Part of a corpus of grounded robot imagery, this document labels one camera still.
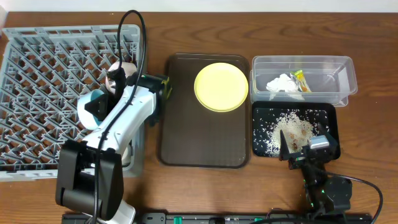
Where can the white cup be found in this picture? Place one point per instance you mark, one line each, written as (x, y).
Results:
(127, 155)

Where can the light blue bowl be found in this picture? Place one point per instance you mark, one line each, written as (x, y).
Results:
(85, 117)

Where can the dark brown serving tray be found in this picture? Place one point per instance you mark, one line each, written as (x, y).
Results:
(194, 136)

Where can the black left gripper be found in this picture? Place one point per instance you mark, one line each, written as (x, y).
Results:
(97, 107)

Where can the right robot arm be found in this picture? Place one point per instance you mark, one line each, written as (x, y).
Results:
(327, 194)

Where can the spilled rice pile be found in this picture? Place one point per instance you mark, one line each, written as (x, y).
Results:
(298, 127)

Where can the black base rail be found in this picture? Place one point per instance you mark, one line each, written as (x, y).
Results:
(173, 218)

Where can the green snack wrapper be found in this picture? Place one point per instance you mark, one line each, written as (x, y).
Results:
(299, 79)

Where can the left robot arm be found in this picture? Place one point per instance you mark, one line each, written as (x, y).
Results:
(90, 172)

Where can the yellow plate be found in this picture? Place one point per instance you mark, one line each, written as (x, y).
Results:
(221, 87)

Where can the white tissue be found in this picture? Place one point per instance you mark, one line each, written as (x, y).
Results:
(282, 83)

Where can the white bowl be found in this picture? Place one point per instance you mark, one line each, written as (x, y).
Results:
(129, 69)

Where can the grey dishwasher rack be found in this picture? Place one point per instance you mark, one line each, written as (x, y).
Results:
(43, 73)

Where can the clear plastic bin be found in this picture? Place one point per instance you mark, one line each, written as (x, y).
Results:
(331, 79)

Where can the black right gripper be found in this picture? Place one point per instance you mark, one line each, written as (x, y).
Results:
(298, 158)

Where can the black waste tray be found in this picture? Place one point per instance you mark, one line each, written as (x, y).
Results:
(330, 109)

